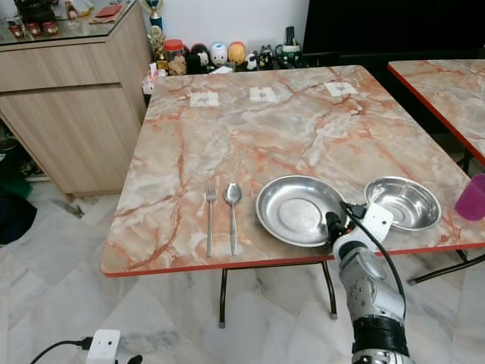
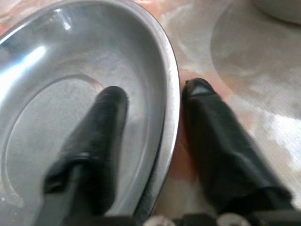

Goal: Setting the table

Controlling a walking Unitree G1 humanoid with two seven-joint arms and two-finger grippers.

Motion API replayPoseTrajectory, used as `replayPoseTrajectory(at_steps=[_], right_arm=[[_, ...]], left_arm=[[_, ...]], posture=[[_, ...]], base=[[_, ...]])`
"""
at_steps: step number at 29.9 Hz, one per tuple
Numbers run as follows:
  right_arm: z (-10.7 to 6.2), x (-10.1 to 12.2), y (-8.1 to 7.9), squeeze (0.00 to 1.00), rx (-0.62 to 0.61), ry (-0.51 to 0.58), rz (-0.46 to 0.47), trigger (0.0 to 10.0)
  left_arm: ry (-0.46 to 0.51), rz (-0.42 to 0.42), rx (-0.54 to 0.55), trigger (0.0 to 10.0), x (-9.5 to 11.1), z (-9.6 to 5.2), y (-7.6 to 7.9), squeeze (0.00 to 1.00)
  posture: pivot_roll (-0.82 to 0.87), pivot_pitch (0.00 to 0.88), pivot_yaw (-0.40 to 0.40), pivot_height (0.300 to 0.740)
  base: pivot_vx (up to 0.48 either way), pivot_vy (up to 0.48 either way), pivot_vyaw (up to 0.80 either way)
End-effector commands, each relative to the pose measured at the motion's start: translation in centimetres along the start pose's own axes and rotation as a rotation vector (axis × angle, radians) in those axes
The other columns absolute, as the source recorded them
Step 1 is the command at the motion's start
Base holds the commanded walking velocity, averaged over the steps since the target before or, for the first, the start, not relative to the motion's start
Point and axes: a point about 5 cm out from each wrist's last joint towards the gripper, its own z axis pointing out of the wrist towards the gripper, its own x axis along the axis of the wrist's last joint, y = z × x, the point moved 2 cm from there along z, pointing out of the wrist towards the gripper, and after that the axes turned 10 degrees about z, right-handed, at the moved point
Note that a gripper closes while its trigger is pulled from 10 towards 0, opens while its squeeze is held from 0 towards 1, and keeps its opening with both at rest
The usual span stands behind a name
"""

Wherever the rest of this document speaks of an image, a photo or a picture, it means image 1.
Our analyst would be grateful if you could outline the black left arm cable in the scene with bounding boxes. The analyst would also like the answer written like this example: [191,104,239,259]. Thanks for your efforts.
[30,338,94,364]

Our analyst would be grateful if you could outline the steel spoon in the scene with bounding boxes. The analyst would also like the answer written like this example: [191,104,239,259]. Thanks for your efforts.
[224,183,243,256]

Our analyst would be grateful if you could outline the black bag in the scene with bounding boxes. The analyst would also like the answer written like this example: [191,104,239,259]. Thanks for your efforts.
[0,190,39,246]

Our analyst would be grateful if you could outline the pink plastic cup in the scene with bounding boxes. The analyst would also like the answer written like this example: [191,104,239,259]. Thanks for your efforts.
[455,174,485,222]

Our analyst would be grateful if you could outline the tissue pack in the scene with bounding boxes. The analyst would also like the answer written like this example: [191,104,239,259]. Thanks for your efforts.
[142,64,160,95]

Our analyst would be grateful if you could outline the large round steel plate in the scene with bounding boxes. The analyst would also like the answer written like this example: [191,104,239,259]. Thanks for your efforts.
[255,175,350,248]

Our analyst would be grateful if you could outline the steel fork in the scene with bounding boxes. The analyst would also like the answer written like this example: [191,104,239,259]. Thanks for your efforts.
[205,187,217,257]

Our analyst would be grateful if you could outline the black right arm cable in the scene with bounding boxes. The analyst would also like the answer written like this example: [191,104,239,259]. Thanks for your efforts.
[341,202,407,301]

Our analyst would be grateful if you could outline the red lid jar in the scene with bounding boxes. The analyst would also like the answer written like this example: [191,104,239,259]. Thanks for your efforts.
[164,39,188,76]

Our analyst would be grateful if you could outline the white round figurine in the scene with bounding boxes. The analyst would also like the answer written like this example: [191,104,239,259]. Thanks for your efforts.
[209,42,229,69]

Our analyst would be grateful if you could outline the small black white figurine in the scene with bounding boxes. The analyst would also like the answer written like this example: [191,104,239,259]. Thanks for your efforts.
[258,45,277,70]

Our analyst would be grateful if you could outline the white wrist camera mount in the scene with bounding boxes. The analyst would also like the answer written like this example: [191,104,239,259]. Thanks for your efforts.
[86,329,122,364]
[360,203,396,242]

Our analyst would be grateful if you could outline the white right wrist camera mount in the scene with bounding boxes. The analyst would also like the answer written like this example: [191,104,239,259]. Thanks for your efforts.
[360,203,396,242]

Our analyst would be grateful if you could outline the round steel bowl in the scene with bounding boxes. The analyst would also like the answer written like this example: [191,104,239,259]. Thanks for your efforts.
[364,177,443,232]

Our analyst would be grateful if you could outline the green black mug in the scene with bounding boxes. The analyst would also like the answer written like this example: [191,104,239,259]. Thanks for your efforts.
[276,44,305,69]

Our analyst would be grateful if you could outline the red book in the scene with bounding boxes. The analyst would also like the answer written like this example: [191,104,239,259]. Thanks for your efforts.
[94,3,125,20]

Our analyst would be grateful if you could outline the marble pattern table red edge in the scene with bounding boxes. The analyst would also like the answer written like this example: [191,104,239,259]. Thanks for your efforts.
[100,66,485,329]
[386,59,485,177]

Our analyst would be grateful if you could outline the light wooden cabinet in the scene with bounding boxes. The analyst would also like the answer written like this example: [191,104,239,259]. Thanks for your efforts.
[0,0,155,197]

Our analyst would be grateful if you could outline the white paper tag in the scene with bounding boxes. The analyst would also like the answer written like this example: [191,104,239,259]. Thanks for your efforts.
[324,81,358,97]
[189,92,220,108]
[249,86,279,103]

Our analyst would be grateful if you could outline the black round figurine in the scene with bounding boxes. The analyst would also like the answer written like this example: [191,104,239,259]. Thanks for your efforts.
[188,43,211,74]

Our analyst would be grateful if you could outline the gold trophy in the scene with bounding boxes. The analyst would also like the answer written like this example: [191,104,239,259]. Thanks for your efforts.
[142,0,167,54]

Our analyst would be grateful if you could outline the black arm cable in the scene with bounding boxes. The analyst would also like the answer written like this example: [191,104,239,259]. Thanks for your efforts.
[30,338,94,364]
[341,202,407,301]

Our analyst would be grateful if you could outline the black television screen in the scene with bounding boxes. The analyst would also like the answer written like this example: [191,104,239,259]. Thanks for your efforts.
[303,0,485,56]

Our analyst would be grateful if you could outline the yellow orange round figurine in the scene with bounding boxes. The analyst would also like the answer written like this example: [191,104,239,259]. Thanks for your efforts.
[227,41,248,67]

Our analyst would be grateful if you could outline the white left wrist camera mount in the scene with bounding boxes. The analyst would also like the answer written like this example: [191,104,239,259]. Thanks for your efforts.
[86,329,122,364]

